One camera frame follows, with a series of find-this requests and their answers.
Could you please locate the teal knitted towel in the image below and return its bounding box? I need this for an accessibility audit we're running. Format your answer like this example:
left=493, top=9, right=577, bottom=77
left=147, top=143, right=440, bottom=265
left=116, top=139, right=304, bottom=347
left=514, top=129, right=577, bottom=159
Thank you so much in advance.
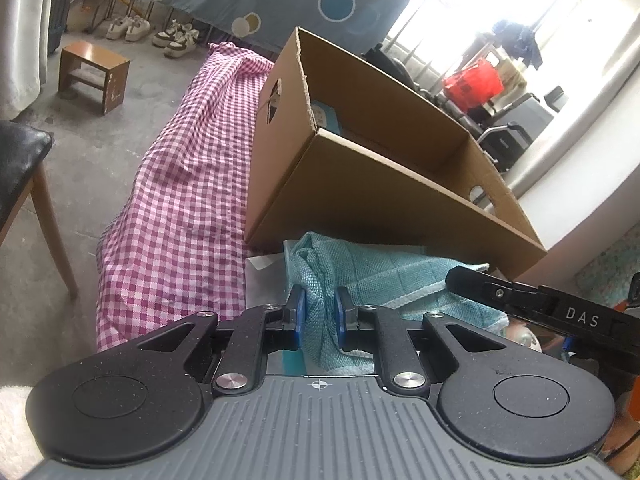
left=283, top=232, right=509, bottom=375

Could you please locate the pink checkered tablecloth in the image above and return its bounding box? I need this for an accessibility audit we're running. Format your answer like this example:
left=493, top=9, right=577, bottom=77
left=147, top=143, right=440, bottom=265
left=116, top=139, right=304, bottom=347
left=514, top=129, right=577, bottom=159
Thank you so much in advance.
left=96, top=42, right=273, bottom=351

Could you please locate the brown cardboard box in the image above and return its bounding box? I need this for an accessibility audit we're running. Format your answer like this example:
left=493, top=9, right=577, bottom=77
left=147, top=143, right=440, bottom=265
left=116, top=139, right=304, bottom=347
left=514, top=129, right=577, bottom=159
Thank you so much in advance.
left=245, top=28, right=546, bottom=278

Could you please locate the black wheelchair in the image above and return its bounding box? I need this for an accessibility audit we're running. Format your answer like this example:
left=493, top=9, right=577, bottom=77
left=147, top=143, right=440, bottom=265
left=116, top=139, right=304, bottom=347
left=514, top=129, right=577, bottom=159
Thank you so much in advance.
left=468, top=93, right=554, bottom=174

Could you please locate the red plastic bag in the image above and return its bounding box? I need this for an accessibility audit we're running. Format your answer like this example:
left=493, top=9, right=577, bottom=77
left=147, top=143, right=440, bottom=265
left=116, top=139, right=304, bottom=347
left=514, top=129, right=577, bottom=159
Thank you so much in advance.
left=444, top=58, right=504, bottom=113

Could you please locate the white sneaker pair right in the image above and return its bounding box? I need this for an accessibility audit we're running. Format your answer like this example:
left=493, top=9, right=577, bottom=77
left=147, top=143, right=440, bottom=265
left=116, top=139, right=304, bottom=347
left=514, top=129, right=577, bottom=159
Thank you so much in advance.
left=152, top=20, right=200, bottom=60

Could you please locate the white sneaker pair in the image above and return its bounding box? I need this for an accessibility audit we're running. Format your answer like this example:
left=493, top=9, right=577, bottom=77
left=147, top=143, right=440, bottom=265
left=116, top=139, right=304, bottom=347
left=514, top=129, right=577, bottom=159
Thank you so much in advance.
left=152, top=20, right=200, bottom=60
left=105, top=15, right=151, bottom=42

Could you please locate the black cushioned wooden chair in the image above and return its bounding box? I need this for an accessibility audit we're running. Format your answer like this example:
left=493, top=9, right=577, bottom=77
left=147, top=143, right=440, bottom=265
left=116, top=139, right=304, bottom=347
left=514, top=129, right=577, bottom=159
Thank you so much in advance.
left=1, top=120, right=78, bottom=299

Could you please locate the white sneaker pair left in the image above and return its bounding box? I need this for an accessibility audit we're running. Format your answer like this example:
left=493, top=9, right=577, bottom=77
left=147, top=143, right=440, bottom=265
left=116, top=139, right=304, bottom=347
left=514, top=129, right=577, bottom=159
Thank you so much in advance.
left=105, top=15, right=151, bottom=42

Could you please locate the small wooden stool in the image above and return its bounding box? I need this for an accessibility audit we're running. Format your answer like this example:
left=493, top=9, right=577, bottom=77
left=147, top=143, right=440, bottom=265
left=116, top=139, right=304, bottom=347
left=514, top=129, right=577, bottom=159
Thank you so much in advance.
left=58, top=40, right=130, bottom=115

